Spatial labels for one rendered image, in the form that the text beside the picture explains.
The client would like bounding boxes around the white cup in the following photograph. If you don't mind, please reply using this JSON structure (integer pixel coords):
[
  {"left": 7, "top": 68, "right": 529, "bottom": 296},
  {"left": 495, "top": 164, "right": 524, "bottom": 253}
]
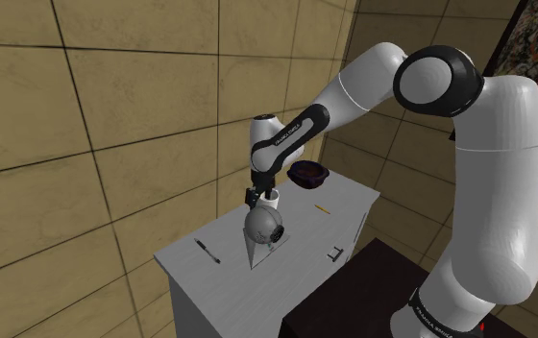
[{"left": 256, "top": 187, "right": 281, "bottom": 212}]

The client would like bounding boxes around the grey round webcam on stand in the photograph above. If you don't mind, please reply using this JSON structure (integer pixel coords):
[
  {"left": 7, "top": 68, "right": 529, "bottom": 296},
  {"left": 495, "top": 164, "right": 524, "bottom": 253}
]
[{"left": 241, "top": 205, "right": 292, "bottom": 271}]

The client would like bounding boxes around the dark purple bowl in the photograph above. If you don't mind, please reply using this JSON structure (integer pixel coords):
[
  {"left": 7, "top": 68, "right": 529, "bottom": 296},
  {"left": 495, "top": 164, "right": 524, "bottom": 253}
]
[{"left": 286, "top": 159, "right": 331, "bottom": 190}]

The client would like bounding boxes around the black pen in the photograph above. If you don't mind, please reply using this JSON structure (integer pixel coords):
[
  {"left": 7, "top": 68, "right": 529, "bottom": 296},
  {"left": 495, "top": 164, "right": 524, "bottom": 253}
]
[{"left": 193, "top": 237, "right": 222, "bottom": 265}]

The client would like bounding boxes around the white chest of drawers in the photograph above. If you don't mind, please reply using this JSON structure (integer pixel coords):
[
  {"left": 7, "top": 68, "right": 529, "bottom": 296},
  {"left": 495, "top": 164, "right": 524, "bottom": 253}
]
[{"left": 153, "top": 168, "right": 381, "bottom": 338}]

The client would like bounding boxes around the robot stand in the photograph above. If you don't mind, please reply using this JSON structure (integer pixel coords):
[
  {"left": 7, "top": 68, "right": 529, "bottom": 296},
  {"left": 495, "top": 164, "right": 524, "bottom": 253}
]
[{"left": 280, "top": 237, "right": 527, "bottom": 338}]

